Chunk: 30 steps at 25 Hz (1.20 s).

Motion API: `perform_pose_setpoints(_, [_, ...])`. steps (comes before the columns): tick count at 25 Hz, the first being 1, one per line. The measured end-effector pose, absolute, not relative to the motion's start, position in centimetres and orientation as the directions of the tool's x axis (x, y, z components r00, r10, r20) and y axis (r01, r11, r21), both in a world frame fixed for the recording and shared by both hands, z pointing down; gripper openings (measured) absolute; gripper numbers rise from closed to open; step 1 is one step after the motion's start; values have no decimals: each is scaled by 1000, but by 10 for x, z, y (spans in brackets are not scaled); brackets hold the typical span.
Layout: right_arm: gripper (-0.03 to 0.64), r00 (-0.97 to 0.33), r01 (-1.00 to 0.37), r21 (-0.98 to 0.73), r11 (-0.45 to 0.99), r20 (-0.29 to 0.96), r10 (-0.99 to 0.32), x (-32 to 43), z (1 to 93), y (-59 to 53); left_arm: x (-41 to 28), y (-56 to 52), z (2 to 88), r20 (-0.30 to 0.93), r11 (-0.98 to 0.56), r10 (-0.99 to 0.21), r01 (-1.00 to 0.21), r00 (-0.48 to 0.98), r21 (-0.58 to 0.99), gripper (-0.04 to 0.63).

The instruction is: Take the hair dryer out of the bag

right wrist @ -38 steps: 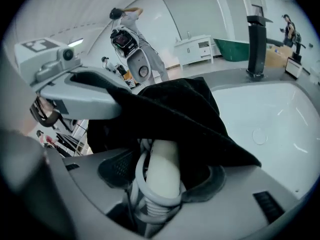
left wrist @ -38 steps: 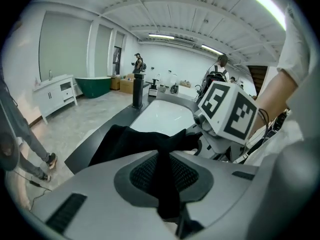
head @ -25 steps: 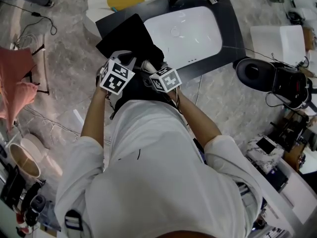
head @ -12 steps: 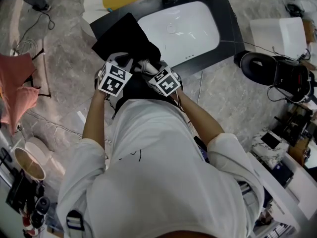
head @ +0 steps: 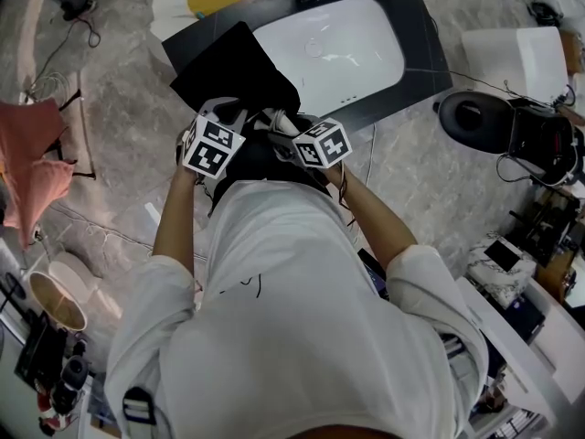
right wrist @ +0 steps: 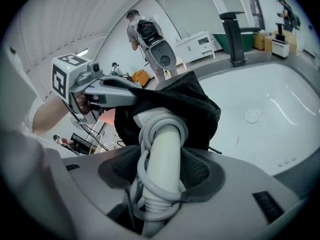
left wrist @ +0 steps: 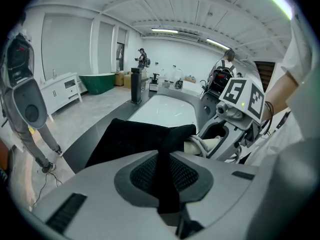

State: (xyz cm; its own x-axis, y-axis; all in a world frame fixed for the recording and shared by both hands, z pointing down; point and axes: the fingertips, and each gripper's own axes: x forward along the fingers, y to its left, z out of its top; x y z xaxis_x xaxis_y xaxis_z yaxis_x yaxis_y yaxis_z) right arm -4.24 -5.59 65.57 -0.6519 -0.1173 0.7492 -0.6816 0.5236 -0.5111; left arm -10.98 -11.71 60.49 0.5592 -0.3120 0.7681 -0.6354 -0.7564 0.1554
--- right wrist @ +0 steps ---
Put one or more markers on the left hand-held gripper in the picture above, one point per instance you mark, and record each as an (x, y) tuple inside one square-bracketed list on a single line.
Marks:
[(70, 71)]

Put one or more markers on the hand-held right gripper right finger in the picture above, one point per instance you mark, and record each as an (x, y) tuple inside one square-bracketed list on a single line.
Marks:
[(237, 199)]

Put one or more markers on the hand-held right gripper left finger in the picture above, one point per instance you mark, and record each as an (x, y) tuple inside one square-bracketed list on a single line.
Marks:
[(95, 179)]

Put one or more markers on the black cloth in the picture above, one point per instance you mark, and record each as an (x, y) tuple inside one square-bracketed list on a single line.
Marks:
[(180, 101)]

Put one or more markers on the cream white hair dryer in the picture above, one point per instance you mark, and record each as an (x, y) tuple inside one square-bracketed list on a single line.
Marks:
[(165, 159)]

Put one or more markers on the person's left forearm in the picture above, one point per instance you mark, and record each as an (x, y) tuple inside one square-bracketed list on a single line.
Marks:
[(50, 119)]

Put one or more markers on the person's left hand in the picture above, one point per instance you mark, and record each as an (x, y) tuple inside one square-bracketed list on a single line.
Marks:
[(81, 104)]

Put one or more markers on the pink towel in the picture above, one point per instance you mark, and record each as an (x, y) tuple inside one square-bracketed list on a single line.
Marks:
[(106, 116)]

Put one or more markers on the long ceiling light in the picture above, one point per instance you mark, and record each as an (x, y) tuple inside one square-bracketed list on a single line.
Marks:
[(82, 52)]

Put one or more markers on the white vanity cabinet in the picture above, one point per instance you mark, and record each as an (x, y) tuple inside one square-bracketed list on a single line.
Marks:
[(192, 49)]

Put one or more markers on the person's white shirt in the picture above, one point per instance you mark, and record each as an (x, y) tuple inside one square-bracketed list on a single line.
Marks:
[(30, 114)]

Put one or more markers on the wide grey roller blind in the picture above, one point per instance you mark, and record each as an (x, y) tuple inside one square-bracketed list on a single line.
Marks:
[(190, 9)]

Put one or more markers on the black angular faucet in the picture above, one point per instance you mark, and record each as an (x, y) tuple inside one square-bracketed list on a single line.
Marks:
[(233, 41)]

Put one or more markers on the green bathtub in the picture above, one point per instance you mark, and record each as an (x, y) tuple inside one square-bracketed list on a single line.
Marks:
[(250, 44)]

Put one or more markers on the small cardboard box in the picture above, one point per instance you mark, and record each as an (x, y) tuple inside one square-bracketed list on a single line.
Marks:
[(259, 41)]

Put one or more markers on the small white cabinet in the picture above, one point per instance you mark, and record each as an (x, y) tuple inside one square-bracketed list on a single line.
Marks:
[(280, 47)]

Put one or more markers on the large cardboard box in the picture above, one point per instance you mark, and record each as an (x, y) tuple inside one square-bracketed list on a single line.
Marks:
[(268, 42)]

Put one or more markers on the dark glass door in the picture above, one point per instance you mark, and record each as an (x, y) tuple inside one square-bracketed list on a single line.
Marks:
[(255, 9)]

